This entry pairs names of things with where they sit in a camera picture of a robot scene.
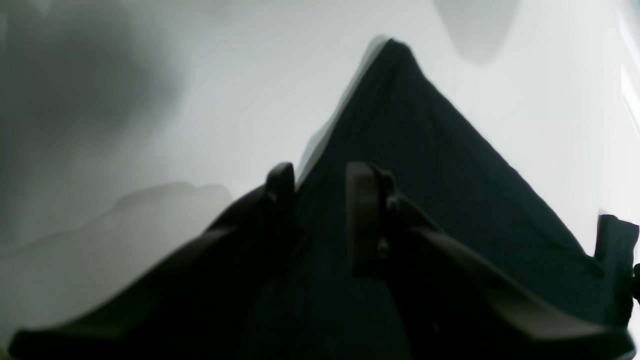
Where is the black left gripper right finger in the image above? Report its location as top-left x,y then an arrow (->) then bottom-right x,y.
346,162 -> 636,360

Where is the black T-shirt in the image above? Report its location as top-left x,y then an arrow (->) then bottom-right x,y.
240,37 -> 640,360

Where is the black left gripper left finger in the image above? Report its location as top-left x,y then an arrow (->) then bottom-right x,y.
9,162 -> 297,360

